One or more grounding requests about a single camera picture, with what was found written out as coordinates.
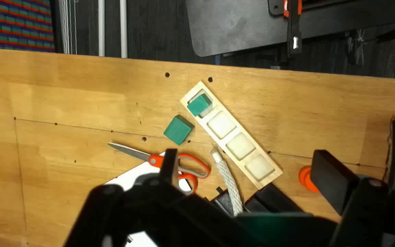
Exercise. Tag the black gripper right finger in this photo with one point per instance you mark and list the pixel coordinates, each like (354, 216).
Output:
(333, 182)

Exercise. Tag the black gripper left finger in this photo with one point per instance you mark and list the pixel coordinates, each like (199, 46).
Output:
(168, 166)

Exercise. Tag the orange wooden coin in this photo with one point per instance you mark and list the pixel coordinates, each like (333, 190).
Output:
(304, 179)

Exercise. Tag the green cube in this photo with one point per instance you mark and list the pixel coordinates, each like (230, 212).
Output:
(178, 131)
(199, 105)

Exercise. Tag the white paper sheet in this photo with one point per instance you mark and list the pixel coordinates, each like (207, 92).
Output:
(130, 176)

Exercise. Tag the short black track piece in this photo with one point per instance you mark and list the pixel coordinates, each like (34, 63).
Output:
(222, 201)

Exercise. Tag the long straight black track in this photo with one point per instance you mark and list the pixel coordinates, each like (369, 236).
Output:
(270, 199)

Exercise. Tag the white vertical pole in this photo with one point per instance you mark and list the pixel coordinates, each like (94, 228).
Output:
(123, 28)
(100, 28)

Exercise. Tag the orange black bar clamp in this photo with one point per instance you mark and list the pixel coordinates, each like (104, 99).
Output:
(293, 32)

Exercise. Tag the colourful patterned backdrop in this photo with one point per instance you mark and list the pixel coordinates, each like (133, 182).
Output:
(13, 22)

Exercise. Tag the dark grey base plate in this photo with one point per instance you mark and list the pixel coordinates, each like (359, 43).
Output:
(233, 28)

